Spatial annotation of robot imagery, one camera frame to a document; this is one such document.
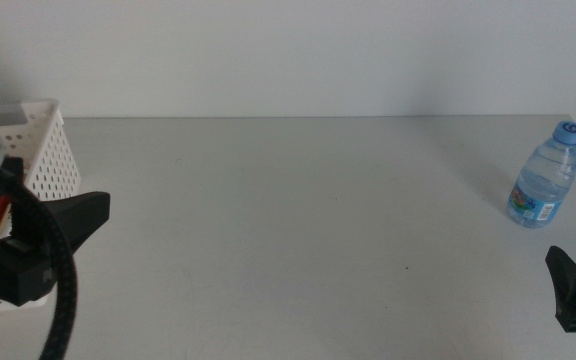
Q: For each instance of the white perforated plastic basket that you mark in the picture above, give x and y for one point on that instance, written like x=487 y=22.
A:
x=53 y=165

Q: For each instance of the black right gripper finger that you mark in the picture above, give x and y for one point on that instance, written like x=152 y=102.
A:
x=568 y=275

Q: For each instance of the clear water bottle blue cap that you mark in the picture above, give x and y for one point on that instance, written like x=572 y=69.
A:
x=543 y=185

